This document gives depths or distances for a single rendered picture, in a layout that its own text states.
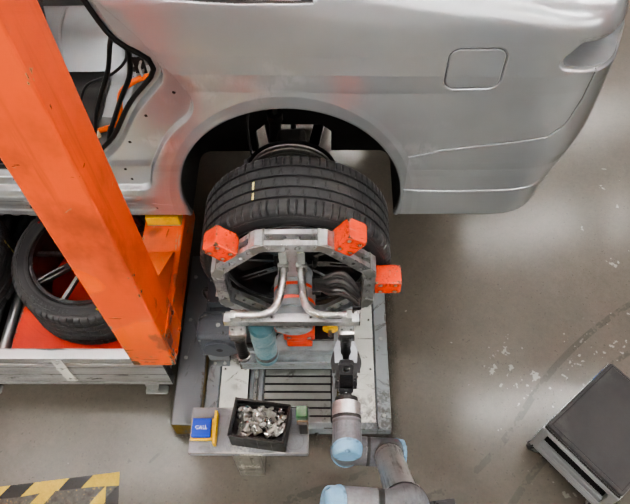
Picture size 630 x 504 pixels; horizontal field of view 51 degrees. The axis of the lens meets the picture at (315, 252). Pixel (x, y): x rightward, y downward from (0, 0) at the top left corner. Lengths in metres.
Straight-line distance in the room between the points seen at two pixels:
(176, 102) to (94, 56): 1.03
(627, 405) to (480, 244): 1.08
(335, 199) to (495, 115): 0.57
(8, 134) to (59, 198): 0.23
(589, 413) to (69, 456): 2.12
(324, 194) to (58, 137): 0.87
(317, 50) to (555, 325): 1.89
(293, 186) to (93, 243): 0.63
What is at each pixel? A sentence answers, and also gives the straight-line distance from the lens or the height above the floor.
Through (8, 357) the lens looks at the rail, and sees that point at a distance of 2.92.
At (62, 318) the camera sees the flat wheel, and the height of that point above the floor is 0.50.
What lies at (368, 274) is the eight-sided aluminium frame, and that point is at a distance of 2.15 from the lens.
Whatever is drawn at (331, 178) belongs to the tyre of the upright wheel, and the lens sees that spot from 2.11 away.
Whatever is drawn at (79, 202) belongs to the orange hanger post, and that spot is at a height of 1.53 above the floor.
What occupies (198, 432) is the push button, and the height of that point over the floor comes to 0.48.
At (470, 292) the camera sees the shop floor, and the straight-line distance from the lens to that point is 3.26.
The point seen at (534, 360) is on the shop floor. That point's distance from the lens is 3.18.
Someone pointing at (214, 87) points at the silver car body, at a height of 1.41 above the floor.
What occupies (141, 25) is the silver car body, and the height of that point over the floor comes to 1.62.
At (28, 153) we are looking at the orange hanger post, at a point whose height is 1.71.
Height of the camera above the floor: 2.79
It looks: 57 degrees down
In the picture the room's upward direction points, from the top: 2 degrees counter-clockwise
